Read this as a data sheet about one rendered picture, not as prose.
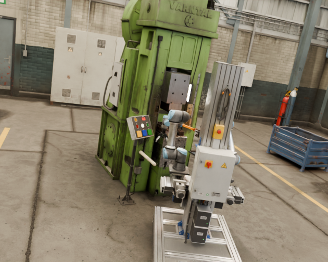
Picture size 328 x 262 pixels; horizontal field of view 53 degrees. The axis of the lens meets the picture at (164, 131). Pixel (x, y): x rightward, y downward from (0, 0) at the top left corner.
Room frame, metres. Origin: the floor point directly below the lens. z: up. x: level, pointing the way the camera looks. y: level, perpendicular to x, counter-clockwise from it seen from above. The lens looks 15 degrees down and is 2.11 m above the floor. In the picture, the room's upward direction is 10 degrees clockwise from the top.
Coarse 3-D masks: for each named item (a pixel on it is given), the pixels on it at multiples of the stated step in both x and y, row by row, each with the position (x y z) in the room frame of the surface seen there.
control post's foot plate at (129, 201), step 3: (126, 195) 4.03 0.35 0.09; (129, 195) 4.06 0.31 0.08; (117, 198) 4.06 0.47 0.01; (120, 198) 4.07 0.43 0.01; (123, 198) 4.02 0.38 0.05; (129, 198) 4.06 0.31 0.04; (120, 201) 3.99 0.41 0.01; (123, 201) 4.01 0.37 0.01; (126, 201) 4.02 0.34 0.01; (129, 201) 4.03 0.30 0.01; (132, 201) 4.05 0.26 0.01; (123, 204) 3.92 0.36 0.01; (126, 204) 3.94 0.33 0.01; (129, 204) 3.96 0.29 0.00
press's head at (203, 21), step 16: (144, 0) 4.65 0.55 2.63; (160, 0) 4.28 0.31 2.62; (176, 0) 4.41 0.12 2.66; (192, 0) 4.51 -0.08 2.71; (208, 0) 4.75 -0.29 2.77; (144, 16) 4.59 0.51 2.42; (160, 16) 4.30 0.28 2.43; (176, 16) 4.41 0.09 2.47; (192, 16) 4.51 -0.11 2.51; (208, 16) 4.65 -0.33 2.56; (192, 32) 4.52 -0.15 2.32; (208, 32) 4.65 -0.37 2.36
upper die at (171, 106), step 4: (160, 104) 4.55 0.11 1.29; (164, 104) 4.47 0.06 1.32; (168, 104) 4.37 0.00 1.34; (172, 104) 4.37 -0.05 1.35; (176, 104) 4.40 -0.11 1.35; (180, 104) 4.43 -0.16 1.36; (168, 108) 4.36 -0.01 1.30; (172, 108) 4.38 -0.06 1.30; (176, 108) 4.41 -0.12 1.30; (180, 108) 4.44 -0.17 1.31
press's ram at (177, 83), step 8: (168, 72) 4.40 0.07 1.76; (176, 72) 4.60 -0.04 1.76; (168, 80) 4.36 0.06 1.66; (176, 80) 4.37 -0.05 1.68; (184, 80) 4.44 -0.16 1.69; (168, 88) 4.33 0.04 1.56; (176, 88) 4.38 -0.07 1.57; (184, 88) 4.44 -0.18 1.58; (168, 96) 4.33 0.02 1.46; (176, 96) 4.39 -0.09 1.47; (184, 96) 4.45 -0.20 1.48
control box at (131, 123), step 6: (132, 120) 3.89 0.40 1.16; (138, 120) 3.98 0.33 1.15; (144, 120) 4.06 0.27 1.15; (132, 126) 3.87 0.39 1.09; (138, 126) 3.93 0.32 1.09; (144, 126) 4.02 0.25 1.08; (150, 126) 4.11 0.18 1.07; (132, 132) 3.86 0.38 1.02; (132, 138) 3.85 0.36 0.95; (138, 138) 3.85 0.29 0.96
